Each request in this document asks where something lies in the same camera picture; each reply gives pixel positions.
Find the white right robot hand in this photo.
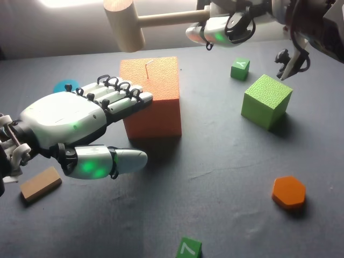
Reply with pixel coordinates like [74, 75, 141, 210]
[185, 0, 280, 51]

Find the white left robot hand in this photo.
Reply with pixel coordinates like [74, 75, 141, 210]
[18, 75, 154, 180]

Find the large orange foam cube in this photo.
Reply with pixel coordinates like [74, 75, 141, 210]
[119, 56, 182, 140]

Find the wooden mallet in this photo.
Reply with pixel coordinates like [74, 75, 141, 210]
[103, 0, 211, 53]

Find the blue disc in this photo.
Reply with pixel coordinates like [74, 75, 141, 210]
[53, 79, 80, 94]

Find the small green letter Y block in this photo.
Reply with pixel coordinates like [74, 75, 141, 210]
[230, 58, 250, 82]

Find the tan wooden rectangular block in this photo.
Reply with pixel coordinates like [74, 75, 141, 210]
[20, 166, 62, 203]

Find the orange hexagon block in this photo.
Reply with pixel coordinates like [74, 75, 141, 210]
[271, 176, 306, 211]

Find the small green number 7 block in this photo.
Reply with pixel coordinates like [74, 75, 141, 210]
[175, 236, 203, 258]

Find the large green foam cube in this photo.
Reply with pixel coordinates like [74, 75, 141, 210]
[240, 74, 293, 132]

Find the grey table cloth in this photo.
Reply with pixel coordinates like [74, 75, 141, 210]
[0, 40, 344, 258]

